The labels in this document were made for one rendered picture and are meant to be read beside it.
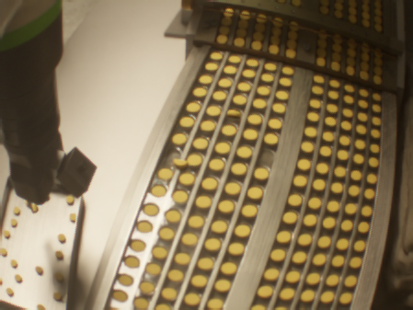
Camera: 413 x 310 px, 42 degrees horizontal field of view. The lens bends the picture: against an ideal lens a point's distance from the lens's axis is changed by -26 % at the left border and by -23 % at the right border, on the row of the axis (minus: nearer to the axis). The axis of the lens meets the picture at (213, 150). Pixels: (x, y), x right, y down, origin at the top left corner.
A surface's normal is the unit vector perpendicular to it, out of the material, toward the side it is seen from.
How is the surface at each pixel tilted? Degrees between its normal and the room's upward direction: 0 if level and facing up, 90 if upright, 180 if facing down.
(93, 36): 0
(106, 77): 0
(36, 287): 0
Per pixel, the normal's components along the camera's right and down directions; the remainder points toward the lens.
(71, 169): 0.66, -0.39
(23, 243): 0.02, -0.70
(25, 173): -0.23, 0.41
